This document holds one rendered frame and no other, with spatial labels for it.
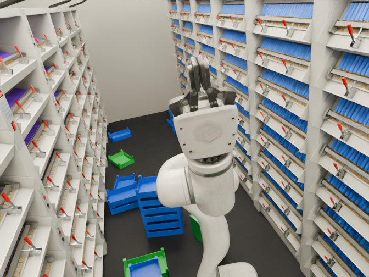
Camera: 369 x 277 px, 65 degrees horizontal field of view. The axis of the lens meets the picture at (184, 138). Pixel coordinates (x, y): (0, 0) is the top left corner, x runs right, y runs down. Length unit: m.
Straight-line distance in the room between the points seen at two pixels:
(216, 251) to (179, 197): 0.56
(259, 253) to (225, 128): 1.88
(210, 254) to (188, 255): 1.22
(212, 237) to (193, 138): 0.65
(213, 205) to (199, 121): 0.20
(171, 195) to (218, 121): 0.18
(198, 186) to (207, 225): 0.51
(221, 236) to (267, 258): 1.23
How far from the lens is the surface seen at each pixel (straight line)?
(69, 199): 1.91
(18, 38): 1.86
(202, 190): 0.55
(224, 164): 0.51
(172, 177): 0.56
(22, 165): 1.28
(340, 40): 1.34
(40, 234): 1.39
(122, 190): 2.96
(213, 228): 1.05
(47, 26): 2.54
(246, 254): 2.29
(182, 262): 2.29
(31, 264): 1.28
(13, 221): 1.17
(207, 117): 0.44
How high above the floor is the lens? 1.72
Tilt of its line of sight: 26 degrees down
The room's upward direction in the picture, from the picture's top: 9 degrees counter-clockwise
